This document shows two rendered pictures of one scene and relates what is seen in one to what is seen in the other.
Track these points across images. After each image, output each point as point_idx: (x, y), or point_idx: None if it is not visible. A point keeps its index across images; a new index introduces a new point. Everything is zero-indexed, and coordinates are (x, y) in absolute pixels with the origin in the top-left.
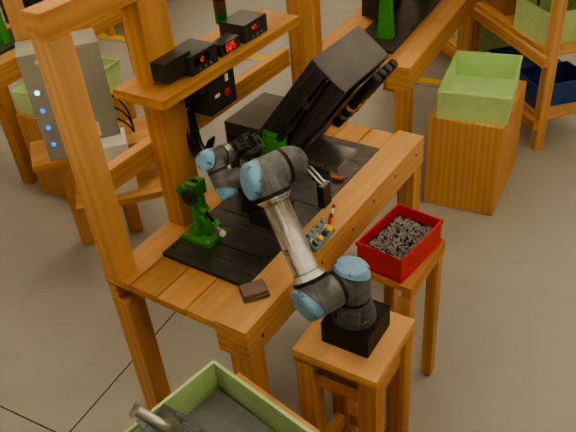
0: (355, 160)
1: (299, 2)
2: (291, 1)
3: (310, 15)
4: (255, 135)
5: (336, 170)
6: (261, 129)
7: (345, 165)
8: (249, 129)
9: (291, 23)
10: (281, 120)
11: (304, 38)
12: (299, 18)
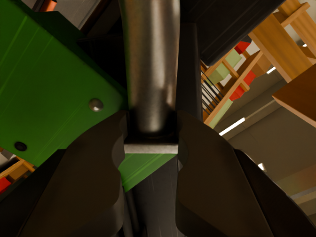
0: (82, 24)
1: (283, 65)
2: (294, 56)
3: (262, 51)
4: (206, 29)
5: (3, 154)
6: (199, 119)
7: (74, 15)
8: (241, 24)
9: (284, 106)
10: (163, 219)
11: (253, 34)
12: (272, 50)
